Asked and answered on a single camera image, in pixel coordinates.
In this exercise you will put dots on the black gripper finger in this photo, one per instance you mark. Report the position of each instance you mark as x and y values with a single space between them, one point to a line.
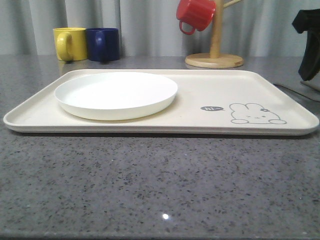
309 21

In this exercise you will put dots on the white round plate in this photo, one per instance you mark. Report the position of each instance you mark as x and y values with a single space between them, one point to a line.
116 96

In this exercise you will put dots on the wooden mug tree stand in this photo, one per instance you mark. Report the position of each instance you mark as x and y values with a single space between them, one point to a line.
215 59

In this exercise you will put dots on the red mug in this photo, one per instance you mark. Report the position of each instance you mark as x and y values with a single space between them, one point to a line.
195 15

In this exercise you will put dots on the beige rabbit serving tray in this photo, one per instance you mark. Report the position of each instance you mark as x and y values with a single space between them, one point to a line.
224 102

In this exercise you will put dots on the grey curtain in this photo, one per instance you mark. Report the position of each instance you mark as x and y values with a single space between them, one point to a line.
251 28

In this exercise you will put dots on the dark blue mug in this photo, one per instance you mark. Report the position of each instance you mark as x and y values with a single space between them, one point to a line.
102 44

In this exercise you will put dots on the yellow mug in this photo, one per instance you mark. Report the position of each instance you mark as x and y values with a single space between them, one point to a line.
70 43

